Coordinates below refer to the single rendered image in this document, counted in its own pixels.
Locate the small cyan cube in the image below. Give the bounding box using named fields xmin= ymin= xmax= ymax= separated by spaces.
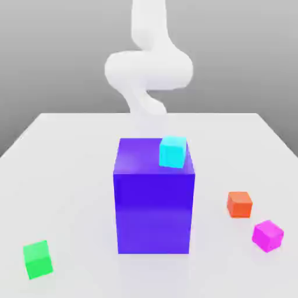
xmin=158 ymin=136 xmax=187 ymax=169

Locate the small orange cube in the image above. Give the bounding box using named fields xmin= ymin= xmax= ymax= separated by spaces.
xmin=226 ymin=191 xmax=254 ymax=219

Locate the small magenta cube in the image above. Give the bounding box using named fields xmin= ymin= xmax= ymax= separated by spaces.
xmin=251 ymin=219 xmax=285 ymax=254

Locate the small green cube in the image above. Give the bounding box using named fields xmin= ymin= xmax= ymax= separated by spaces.
xmin=22 ymin=240 xmax=54 ymax=281

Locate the large purple box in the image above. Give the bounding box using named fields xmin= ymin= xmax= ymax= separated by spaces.
xmin=112 ymin=137 xmax=196 ymax=255

